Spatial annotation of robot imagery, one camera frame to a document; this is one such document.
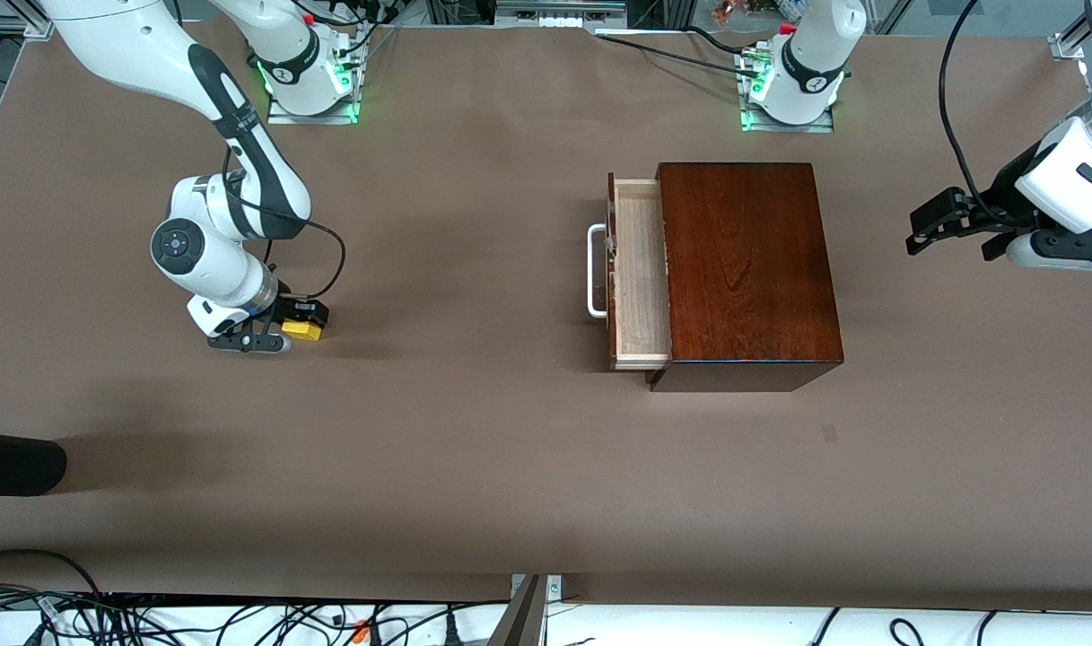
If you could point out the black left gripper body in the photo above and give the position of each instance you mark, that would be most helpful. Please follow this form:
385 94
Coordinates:
1005 195

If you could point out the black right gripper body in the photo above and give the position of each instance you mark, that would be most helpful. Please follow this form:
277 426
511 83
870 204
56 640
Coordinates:
291 310

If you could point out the yellow wooden block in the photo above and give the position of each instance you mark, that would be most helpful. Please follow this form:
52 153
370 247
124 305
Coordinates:
303 331

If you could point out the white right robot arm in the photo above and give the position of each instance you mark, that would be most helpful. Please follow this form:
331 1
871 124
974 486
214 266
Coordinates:
115 36

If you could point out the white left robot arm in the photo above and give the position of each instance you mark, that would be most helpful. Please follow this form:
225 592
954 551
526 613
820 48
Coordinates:
815 45

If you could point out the dark brown wooden cabinet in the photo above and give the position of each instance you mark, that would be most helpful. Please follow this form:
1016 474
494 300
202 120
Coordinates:
752 269

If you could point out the aluminium corner profile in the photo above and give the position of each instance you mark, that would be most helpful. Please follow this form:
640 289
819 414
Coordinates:
1068 45
7 22

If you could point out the orange plug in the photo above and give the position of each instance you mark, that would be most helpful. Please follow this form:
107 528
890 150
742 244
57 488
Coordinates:
362 632

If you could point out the black foam cylinder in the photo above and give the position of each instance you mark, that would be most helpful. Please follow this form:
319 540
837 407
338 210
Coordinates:
16 464

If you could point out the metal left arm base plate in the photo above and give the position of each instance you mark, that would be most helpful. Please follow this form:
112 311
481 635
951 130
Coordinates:
788 127

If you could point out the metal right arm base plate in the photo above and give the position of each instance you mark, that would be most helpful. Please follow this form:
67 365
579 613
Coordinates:
312 118

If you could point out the small metal bracket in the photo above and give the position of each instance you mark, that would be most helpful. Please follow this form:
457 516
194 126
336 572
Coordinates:
554 588

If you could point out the aluminium post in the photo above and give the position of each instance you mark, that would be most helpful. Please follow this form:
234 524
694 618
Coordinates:
520 624

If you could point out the aluminium frame rail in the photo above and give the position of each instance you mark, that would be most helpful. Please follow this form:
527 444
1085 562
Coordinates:
559 7

